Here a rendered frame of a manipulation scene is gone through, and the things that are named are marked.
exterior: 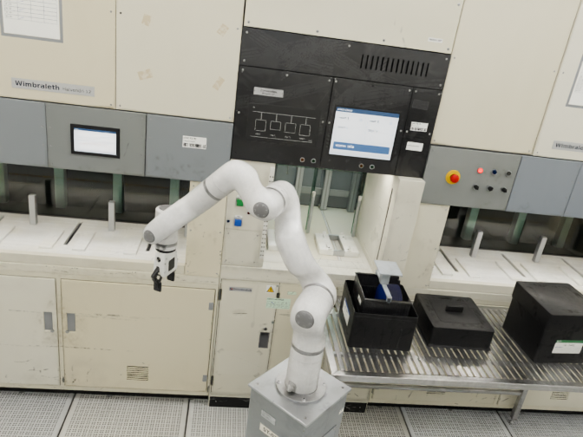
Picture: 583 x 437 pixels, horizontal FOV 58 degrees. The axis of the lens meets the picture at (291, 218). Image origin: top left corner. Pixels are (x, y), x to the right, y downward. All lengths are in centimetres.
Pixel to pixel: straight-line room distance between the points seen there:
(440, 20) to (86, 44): 143
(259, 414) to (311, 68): 139
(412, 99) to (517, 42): 49
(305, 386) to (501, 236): 177
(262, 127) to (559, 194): 145
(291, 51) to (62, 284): 150
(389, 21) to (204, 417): 213
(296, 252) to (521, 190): 133
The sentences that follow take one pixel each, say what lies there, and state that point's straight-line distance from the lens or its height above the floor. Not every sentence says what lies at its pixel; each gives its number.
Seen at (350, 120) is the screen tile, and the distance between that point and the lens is 233.
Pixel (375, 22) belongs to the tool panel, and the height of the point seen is 204.
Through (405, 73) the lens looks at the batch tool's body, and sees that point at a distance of 236.
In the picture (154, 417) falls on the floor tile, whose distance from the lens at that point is 299.
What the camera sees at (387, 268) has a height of 108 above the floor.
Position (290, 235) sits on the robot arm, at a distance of 172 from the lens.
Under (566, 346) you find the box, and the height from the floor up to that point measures 85.
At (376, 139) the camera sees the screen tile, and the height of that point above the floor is 156.
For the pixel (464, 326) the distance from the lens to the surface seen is 247.
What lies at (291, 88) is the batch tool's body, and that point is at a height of 173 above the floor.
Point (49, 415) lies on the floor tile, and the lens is 306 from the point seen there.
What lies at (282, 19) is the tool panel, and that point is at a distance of 224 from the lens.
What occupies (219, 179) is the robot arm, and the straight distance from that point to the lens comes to 176.
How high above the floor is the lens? 208
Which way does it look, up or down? 23 degrees down
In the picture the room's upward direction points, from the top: 8 degrees clockwise
